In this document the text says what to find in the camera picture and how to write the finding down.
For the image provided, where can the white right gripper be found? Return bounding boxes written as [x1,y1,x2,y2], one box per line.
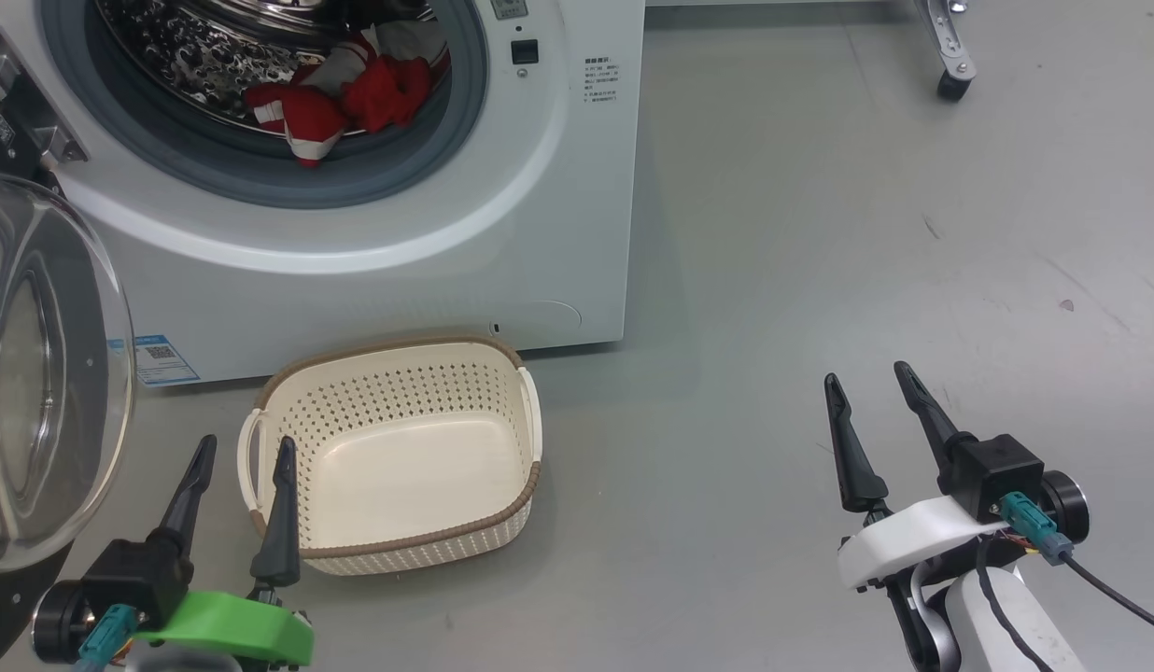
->
[823,360,1009,593]

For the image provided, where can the white front-load washing machine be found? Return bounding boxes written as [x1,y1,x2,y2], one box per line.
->
[0,0,646,389]

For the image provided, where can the round filter cover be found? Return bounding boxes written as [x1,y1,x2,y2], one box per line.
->
[490,300,584,352]

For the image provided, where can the blue energy label sticker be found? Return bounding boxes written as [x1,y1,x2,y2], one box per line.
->
[110,333,202,389]

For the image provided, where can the metal door hinge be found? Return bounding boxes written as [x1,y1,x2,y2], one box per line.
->
[0,25,89,169]

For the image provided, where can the cream perforated laundry basket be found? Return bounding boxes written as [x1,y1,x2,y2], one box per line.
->
[237,336,544,578]

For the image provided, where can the stainless steel washer drum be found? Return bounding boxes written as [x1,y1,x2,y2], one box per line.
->
[95,0,440,129]

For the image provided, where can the metal caster leg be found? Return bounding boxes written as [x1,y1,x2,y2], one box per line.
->
[916,0,978,103]

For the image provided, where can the round glass washer door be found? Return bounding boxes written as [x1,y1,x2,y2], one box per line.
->
[0,89,137,669]

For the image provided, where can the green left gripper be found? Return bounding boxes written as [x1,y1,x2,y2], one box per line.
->
[134,435,316,672]

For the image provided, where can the small printed text label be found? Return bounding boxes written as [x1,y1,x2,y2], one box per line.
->
[584,56,622,105]

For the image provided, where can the black cable with teal connector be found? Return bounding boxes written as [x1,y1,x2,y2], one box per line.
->
[999,491,1154,643]
[73,604,140,672]

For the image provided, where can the red and white clothes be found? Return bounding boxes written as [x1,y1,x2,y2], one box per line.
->
[245,21,451,170]

